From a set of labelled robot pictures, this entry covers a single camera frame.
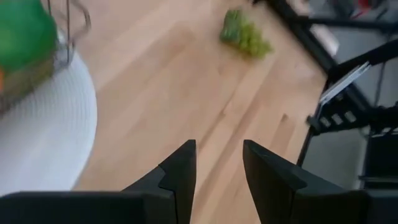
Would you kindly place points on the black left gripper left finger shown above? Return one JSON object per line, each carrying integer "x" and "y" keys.
{"x": 109, "y": 205}

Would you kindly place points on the green grape bunch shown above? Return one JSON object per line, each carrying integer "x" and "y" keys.
{"x": 245, "y": 37}

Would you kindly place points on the white round mat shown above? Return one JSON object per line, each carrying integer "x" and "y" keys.
{"x": 46, "y": 133}

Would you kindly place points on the large green lime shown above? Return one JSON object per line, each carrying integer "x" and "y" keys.
{"x": 25, "y": 34}

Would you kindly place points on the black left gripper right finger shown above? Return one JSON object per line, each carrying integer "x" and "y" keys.
{"x": 304, "y": 199}

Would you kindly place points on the black side table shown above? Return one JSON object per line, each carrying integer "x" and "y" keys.
{"x": 382, "y": 155}

